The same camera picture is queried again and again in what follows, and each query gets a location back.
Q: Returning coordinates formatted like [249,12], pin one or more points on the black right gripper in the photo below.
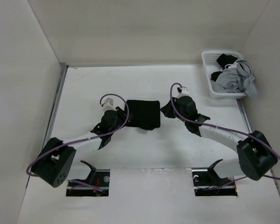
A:
[166,110]

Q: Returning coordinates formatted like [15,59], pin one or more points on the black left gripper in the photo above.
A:
[122,115]

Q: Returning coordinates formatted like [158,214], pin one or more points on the black tank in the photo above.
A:
[224,62]
[144,114]

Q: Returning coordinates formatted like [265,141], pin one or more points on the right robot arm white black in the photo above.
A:
[253,161]

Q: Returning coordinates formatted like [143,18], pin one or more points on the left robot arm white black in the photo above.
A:
[54,163]

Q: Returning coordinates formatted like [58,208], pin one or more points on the grey tank top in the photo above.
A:
[237,78]

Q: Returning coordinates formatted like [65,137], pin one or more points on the white plastic laundry basket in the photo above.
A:
[210,65]

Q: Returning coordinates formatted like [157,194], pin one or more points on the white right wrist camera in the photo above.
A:
[182,91]

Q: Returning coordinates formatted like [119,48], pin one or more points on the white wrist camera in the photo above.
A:
[108,105]
[182,91]

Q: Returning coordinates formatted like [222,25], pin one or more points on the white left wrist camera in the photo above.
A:
[108,105]

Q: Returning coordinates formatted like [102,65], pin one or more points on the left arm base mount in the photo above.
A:
[95,184]

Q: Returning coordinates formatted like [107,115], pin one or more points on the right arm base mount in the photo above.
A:
[207,182]

